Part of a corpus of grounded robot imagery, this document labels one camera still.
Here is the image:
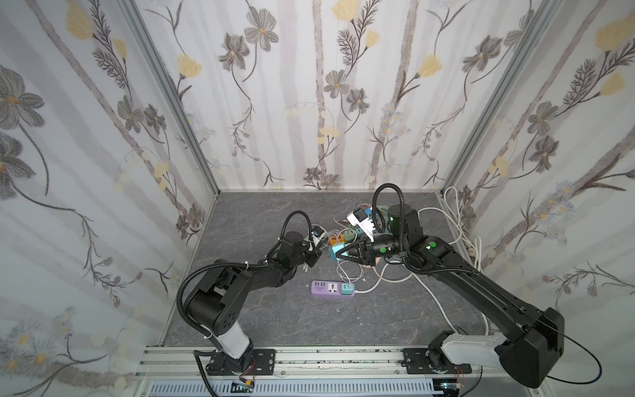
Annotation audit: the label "green charger plug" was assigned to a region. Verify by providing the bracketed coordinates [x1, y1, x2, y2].
[342, 228, 357, 243]

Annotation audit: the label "teal charger plug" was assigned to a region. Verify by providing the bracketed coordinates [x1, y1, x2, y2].
[328, 243, 345, 262]
[340, 283, 355, 296]

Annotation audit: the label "orange power strip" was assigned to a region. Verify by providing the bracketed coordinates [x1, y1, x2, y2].
[328, 234, 347, 246]

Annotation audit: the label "purple power strip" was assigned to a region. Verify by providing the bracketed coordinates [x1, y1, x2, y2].
[311, 281, 356, 299]

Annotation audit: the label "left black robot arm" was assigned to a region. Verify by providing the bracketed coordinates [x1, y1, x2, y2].
[175, 210, 322, 375]

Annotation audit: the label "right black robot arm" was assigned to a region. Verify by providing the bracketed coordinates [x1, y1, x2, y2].
[336, 183, 573, 389]

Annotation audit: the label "tangled pastel charger cables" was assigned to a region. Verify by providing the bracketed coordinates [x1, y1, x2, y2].
[302, 225, 365, 285]

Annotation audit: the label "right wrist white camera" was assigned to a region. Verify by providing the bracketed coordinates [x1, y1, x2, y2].
[347, 207, 376, 242]

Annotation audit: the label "pink cable with connectors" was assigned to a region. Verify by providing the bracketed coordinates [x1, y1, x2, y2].
[334, 202, 373, 234]

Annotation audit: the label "white power cords bundle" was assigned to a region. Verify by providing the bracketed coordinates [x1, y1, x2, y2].
[354, 185, 489, 338]

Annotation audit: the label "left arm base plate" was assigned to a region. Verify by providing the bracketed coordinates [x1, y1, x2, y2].
[205, 348, 276, 376]

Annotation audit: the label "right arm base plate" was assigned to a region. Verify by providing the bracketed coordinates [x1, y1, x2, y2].
[402, 348, 473, 375]

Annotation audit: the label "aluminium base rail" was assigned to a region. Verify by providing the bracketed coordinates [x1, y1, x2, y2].
[132, 345, 552, 397]

